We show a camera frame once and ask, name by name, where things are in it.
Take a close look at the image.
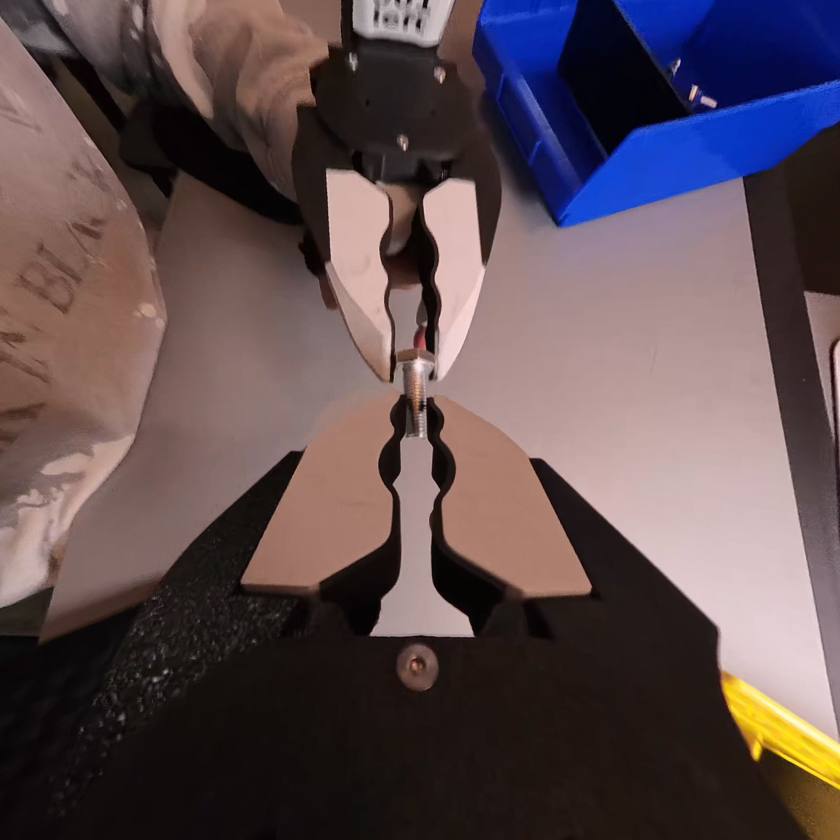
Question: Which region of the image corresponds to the black flat mat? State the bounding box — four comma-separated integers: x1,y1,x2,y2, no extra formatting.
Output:
781,121,840,296

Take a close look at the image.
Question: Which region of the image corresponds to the black bin divider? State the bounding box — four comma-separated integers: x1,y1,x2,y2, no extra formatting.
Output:
558,0,690,155

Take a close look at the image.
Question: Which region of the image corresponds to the blue plastic bin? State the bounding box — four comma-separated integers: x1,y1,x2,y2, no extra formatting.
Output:
472,0,840,227

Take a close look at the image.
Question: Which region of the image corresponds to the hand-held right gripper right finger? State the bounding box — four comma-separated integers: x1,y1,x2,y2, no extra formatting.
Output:
430,395,593,634

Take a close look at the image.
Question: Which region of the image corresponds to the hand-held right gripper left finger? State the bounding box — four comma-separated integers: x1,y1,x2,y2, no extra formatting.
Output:
241,394,403,634

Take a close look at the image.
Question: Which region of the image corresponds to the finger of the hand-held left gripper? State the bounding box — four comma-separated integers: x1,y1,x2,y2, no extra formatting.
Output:
325,168,399,385
419,179,488,383

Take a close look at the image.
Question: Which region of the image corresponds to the person's left forearm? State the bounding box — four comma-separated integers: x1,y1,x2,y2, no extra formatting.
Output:
49,0,329,204

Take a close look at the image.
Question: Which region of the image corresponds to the large yellow plastic bin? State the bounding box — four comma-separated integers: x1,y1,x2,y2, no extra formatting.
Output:
721,671,840,791

